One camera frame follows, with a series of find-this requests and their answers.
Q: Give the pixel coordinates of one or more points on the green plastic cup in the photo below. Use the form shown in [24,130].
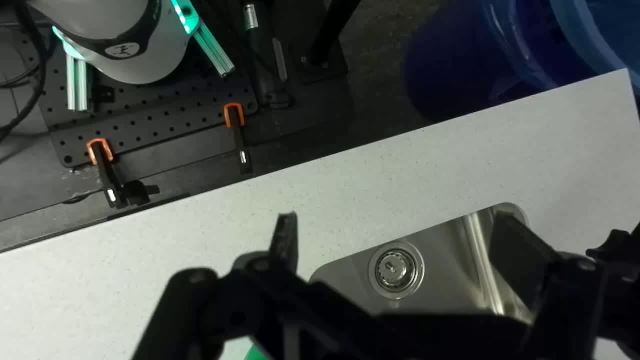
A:
[248,348]

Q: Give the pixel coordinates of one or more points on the stainless steel sink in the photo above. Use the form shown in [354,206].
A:
[461,266]

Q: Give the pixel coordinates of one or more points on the black post with silver fitting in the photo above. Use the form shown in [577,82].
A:
[262,52]

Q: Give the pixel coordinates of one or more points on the teal aluminium bar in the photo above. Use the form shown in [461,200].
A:
[77,81]
[207,36]

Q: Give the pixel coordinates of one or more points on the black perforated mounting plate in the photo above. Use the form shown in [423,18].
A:
[153,112]

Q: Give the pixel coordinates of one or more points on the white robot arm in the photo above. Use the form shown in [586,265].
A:
[116,36]

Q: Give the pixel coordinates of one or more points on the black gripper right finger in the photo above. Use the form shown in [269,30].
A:
[567,300]

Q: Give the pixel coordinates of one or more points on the black stand leg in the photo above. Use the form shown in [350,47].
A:
[331,32]

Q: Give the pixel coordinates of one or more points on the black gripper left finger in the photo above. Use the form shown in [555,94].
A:
[220,307]

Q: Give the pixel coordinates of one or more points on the orange black clamp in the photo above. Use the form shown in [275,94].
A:
[106,166]
[236,130]

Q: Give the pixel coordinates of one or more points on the blue plastic bin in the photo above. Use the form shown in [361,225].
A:
[480,47]

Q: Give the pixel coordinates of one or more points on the metal sink drain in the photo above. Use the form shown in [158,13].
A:
[396,269]

